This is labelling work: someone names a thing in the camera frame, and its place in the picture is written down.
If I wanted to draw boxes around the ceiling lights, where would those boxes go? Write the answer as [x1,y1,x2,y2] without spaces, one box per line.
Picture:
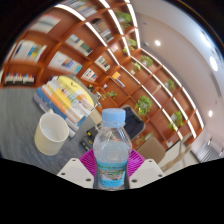
[154,28,221,118]

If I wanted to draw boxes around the clear blue-capped water bottle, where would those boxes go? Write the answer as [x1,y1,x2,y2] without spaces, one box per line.
[92,107,133,191]

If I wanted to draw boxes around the stack of colourful books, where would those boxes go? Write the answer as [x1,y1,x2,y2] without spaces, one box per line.
[33,75,96,138]

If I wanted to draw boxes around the wooden shelf unit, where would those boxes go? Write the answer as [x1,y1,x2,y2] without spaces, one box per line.
[0,0,206,148]

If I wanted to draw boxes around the stack of dark books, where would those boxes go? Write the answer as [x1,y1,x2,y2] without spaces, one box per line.
[79,124,101,152]

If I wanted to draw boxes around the grey curtain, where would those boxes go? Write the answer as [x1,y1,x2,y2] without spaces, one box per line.
[194,136,224,163]

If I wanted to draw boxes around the tan chair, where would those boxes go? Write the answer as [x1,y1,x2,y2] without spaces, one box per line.
[135,136,167,164]

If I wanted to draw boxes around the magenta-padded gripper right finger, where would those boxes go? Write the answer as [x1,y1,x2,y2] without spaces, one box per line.
[127,149,166,190]

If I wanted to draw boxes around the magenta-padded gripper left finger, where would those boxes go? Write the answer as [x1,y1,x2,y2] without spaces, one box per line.
[57,148,98,190]

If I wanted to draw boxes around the cream plastic cup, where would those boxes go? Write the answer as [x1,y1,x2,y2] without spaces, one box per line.
[33,112,70,157]

